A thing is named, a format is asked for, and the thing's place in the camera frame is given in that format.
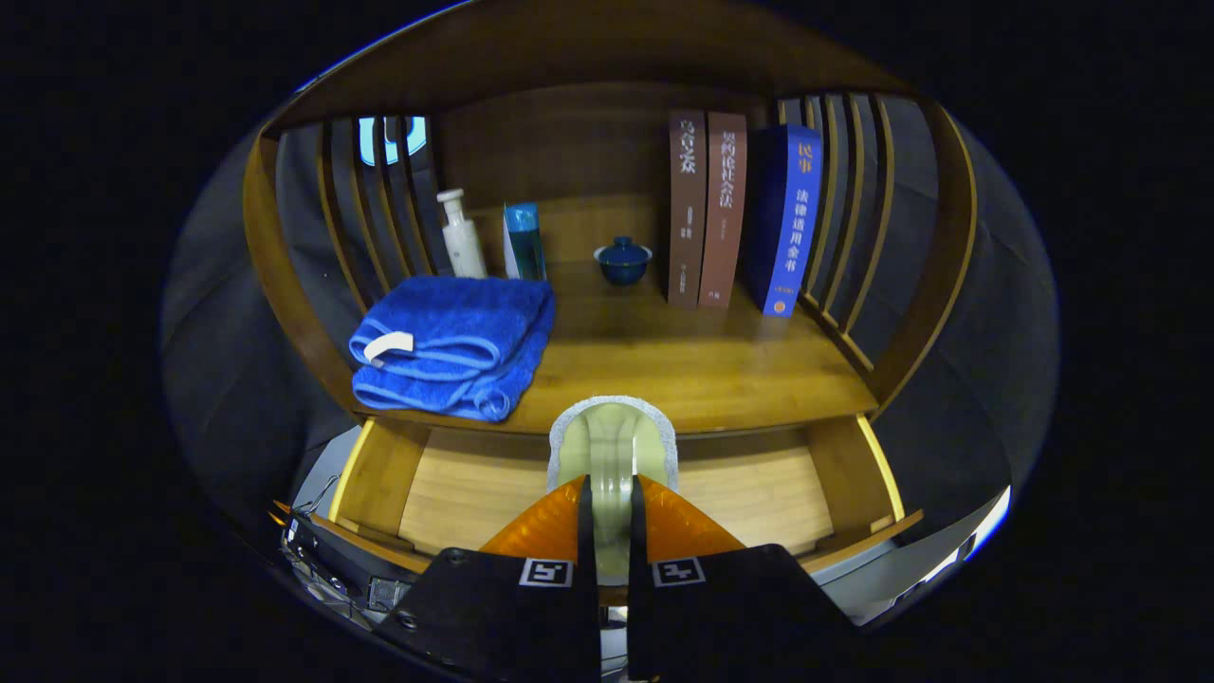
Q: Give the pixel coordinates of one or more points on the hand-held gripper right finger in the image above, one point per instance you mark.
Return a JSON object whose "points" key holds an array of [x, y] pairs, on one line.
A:
{"points": [[637, 545]]}

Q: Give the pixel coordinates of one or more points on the wooden countertop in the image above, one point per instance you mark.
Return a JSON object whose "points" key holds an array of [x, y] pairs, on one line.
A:
{"points": [[664, 360]]}

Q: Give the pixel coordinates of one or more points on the white pump bottle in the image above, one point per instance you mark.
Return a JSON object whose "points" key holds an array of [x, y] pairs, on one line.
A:
{"points": [[463, 242]]}

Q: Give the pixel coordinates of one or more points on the blue folded towel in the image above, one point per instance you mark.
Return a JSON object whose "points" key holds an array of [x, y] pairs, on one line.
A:
{"points": [[455, 323]]}

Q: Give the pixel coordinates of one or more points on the dark brown book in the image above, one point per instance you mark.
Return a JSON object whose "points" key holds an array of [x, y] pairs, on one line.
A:
{"points": [[686, 209]]}

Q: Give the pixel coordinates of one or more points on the dark blue lidded teacup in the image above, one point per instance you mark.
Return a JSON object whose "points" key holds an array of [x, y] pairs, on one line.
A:
{"points": [[623, 261]]}

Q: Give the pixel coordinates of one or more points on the wooden cabinet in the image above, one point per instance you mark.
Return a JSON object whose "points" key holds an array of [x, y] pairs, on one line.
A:
{"points": [[569, 47]]}

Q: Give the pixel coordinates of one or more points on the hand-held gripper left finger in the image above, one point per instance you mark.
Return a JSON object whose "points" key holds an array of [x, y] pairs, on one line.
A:
{"points": [[586, 545]]}

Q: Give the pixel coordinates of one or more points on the wooden drawer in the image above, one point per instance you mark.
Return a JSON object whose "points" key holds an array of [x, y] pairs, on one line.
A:
{"points": [[474, 484]]}

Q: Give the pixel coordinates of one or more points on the blue book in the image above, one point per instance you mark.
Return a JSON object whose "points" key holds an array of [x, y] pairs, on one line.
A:
{"points": [[787, 218]]}

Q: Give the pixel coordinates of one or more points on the black electronic device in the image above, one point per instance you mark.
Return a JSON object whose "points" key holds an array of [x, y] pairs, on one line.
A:
{"points": [[332, 564]]}

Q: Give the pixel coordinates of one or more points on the reddish brown book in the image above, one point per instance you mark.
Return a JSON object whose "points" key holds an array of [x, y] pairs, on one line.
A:
{"points": [[723, 209]]}

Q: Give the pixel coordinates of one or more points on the teal tube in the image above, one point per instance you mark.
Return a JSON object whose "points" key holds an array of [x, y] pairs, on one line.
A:
{"points": [[524, 242]]}

